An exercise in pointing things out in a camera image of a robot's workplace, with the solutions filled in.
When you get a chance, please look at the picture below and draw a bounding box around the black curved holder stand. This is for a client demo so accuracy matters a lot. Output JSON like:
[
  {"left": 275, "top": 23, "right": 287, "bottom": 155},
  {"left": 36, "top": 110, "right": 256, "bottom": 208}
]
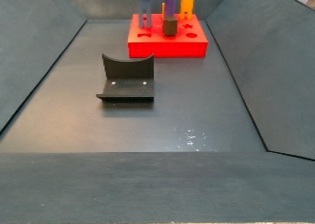
[{"left": 96, "top": 55, "right": 153, "bottom": 101}]

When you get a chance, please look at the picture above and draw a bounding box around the blue-grey double-square peg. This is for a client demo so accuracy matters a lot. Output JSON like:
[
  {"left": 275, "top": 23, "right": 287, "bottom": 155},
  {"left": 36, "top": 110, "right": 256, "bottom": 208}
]
[{"left": 139, "top": 0, "right": 151, "bottom": 28}]

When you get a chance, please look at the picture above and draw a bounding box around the short orange cylinder peg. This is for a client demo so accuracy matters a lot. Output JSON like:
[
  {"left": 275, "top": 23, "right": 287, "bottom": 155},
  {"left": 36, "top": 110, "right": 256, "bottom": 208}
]
[{"left": 161, "top": 2, "right": 165, "bottom": 20}]

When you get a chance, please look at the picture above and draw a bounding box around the tall orange slotted peg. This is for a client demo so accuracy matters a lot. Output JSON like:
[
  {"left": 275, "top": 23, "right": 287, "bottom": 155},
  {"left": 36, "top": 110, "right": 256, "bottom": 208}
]
[{"left": 180, "top": 0, "right": 195, "bottom": 19}]

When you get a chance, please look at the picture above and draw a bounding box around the dark brown hexagonal peg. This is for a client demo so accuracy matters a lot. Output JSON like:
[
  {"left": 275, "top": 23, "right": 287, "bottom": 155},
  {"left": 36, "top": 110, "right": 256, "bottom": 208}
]
[{"left": 163, "top": 17, "right": 177, "bottom": 36}]

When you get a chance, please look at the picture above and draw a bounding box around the tall purple cylinder peg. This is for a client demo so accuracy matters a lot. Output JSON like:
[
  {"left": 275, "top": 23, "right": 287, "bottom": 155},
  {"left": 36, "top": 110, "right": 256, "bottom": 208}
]
[{"left": 165, "top": 0, "right": 176, "bottom": 17}]

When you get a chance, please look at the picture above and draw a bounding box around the red shape-sorting board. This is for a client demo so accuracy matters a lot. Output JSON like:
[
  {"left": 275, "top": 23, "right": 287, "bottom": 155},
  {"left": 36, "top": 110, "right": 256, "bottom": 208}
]
[{"left": 128, "top": 14, "right": 208, "bottom": 58}]

